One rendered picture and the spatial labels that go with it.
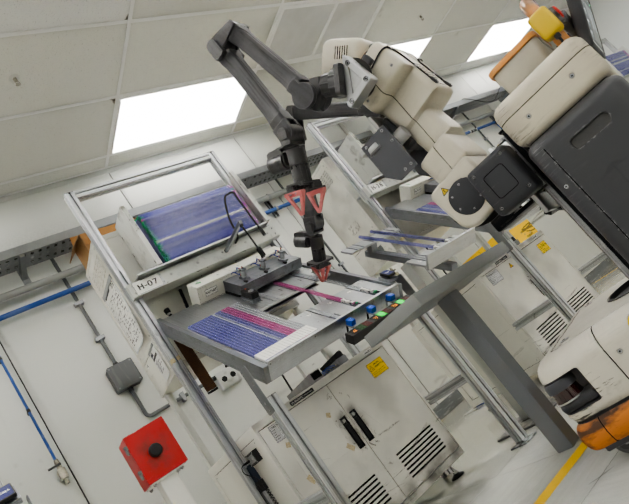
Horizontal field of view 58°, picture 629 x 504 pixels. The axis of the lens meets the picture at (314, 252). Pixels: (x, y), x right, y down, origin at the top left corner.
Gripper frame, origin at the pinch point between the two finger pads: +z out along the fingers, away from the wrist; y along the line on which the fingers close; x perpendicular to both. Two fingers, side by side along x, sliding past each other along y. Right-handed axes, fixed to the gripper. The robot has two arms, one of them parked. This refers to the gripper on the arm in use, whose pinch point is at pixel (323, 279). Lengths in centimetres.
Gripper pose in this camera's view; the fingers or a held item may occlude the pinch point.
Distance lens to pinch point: 240.1
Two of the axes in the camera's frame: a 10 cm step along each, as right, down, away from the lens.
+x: 6.8, 1.3, -7.3
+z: 1.7, 9.3, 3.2
